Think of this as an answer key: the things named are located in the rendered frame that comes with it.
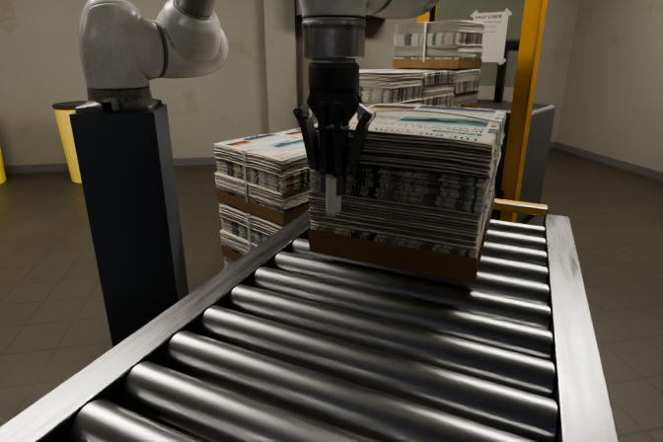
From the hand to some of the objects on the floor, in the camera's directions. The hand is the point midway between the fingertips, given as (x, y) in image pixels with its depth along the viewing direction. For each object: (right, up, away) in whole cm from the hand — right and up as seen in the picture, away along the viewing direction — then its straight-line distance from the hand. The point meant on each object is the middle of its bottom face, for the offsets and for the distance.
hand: (333, 193), depth 69 cm
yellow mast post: (+110, -30, +206) cm, 235 cm away
